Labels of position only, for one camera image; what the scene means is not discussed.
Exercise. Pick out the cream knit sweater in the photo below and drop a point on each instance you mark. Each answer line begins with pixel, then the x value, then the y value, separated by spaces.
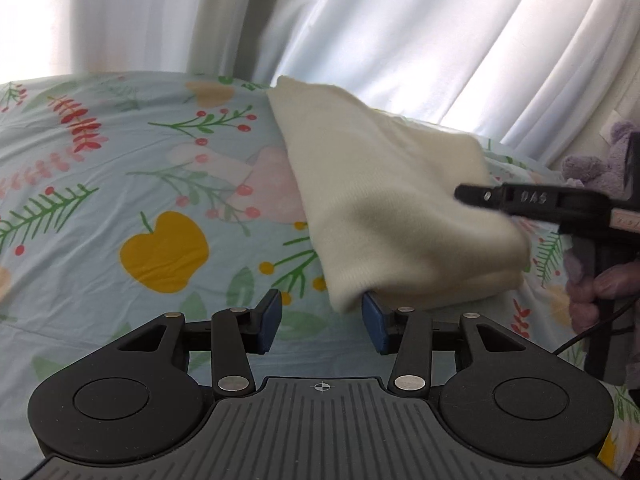
pixel 390 195

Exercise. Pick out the purple plush toy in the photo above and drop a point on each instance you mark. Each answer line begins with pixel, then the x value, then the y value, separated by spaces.
pixel 607 160

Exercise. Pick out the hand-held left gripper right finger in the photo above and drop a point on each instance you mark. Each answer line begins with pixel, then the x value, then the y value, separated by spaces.
pixel 375 324

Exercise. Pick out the white curtain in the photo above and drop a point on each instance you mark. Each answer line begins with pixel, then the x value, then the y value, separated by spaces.
pixel 375 25

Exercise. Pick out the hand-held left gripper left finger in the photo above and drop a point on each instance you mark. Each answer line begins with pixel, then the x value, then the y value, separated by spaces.
pixel 270 321

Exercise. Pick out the floral bed sheet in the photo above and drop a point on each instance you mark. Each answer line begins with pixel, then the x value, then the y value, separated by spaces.
pixel 125 200

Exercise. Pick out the person's right hand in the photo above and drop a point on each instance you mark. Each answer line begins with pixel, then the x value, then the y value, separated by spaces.
pixel 582 295

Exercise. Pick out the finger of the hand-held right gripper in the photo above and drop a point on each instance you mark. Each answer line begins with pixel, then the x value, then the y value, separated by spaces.
pixel 520 197

